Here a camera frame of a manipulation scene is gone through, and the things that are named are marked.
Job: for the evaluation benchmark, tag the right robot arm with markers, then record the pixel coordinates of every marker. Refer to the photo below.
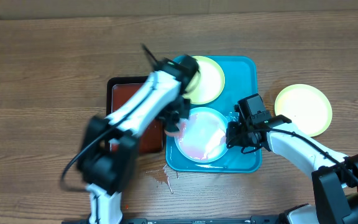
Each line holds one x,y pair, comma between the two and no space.
334,175

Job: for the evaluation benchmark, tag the light blue plate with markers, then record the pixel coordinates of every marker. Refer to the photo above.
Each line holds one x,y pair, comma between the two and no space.
202,137

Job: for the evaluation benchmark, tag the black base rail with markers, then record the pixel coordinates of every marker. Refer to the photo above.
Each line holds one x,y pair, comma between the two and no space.
255,219

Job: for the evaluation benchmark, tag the yellow-green plate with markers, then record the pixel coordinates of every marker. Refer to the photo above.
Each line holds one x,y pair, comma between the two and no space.
207,84
307,107

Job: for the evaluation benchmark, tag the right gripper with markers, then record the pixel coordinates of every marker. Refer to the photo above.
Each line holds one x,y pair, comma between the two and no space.
238,142

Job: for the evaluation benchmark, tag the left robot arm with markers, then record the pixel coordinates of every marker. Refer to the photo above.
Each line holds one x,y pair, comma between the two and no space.
111,144

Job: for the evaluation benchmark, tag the blue plastic tray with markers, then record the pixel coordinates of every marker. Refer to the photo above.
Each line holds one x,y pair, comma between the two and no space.
240,81

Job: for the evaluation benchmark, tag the black tray with red water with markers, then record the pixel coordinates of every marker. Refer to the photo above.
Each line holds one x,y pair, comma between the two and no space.
119,90

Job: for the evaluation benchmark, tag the green and orange sponge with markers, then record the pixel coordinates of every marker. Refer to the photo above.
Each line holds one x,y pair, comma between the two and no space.
175,132

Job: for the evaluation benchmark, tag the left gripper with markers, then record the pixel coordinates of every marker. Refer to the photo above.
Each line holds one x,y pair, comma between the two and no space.
183,111

